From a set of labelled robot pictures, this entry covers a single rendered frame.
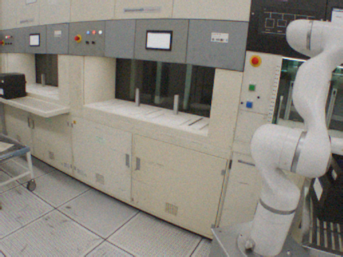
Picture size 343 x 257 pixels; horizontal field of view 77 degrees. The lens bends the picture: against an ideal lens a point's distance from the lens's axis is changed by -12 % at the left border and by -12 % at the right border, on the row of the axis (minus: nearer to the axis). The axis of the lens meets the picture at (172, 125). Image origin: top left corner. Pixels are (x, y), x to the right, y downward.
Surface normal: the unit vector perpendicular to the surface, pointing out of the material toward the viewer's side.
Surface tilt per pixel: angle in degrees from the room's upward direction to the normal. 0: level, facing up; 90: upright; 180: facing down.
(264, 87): 90
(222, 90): 90
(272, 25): 90
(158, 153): 90
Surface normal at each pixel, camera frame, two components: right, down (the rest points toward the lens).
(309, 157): -0.53, -0.03
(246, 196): -0.48, 0.23
